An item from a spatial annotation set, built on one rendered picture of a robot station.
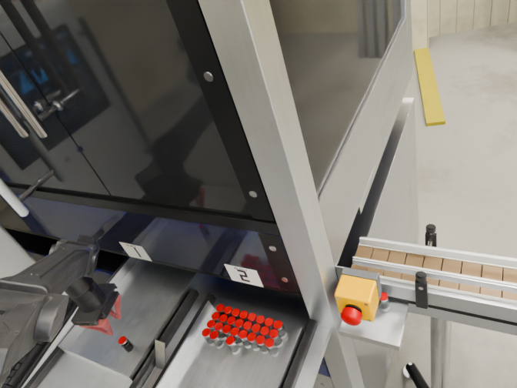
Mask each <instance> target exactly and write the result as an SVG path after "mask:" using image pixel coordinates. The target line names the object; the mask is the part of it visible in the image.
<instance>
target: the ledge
mask: <svg viewBox="0 0 517 388"><path fill-rule="evenodd" d="M389 307H390V309H389V311H387V312H383V311H381V310H380V308H378V309H377V311H376V314H375V319H374V321H373V322H369V321H365V320H362V321H361V323H360V324H359V325H357V326H350V325H349V324H347V323H344V322H343V321H342V324H341V326H340V329H339V333H340V335H341V336H346V337H349V338H353V339H355V340H361V341H364V342H367V343H372V344H375V345H378V346H384V347H386V348H389V349H393V350H398V351H400V349H401V345H402V338H403V334H404V330H405V324H406V320H407V316H408V312H409V303H404V302H400V301H396V300H393V299H389Z"/></svg>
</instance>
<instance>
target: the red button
mask: <svg viewBox="0 0 517 388"><path fill-rule="evenodd" d="M341 318H342V321H343V322H344V323H347V324H349V325H350V326H357V325H359V324H360V323H361V321H362V314H361V313H360V312H359V311H358V310H357V309H355V308H352V307H345V308H343V309H342V313H341Z"/></svg>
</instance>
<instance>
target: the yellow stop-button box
mask: <svg viewBox="0 0 517 388"><path fill-rule="evenodd" d="M381 295H382V294H381V288H380V282H379V274H378V273H373V272H369V271H364V270H360V269H352V268H347V267H344V268H343V270H342V275H341V277H340V280H339V284H338V286H337V288H336V291H335V300H336V303H337V307H338V310H339V313H340V314H341V313H342V309H343V308H345V307H352V308H355V309H357V310H358V311H359V312H360V313H361V314H362V320H365V321H369V322H373V321H374V319H375V314H376V311H377V308H378V304H379V300H380V297H381Z"/></svg>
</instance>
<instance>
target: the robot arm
mask: <svg viewBox="0 0 517 388"><path fill-rule="evenodd" d="M99 250H100V246H99V244H98V243H97V242H96V238H94V237H90V236H81V235H79V236H78V239H77V240H76V241H71V240H67V239H60V240H59V241H57V243H56V244H52V246H51V249H50V251H49V254H48V255H47V256H46V257H44V258H42V259H40V260H39V261H38V262H36V263H34V264H32V265H31V266H30V267H28V268H26V269H24V270H22V271H21V272H20V273H18V274H15V275H14V276H7V277H3V278H1V279H0V388H2V385H3V383H4V382H5V380H6V378H7V377H8V375H9V374H10V372H11V368H12V367H13V366H14V365H15V364H16V363H17V362H18V361H19V360H20V359H21V358H22V357H23V356H24V355H25V354H27V353H28V352H29V351H30V350H31V349H32V348H33V347H34V346H35V344H36V343H37V342H38V341H43V342H51V341H53V339H54V338H55V336H56V335H57V333H58V331H59V330H60V329H61V328H62V324H63V323H64V318H65V313H66V310H67V305H68V298H69V297H70V298H71V299H72V300H73V301H74V302H75V304H76V305H77V306H78V309H77V311H76V313H75V315H74V316H73V317H72V320H71V322H72V323H73V324H74V325H76V326H80V327H82V328H86V329H93V330H97V331H99V332H101V333H104V334H106V335H108V336H112V335H113V332H112V328H111V326H110V323H109V321H108V319H107V316H108V314H110V315H111V316H113V317H114V318H115V319H121V310H120V307H121V295H120V293H119V292H118V291H114V290H115V289H117V288H118V287H117V286H116V285H115V284H114V283H96V282H95V281H94V279H93V278H92V277H93V275H94V272H95V269H96V266H97V262H98V252H99ZM64 292H66V293H67V295H62V294H63V293H64ZM113 305H115V312H114V311H113V310H112V307H113Z"/></svg>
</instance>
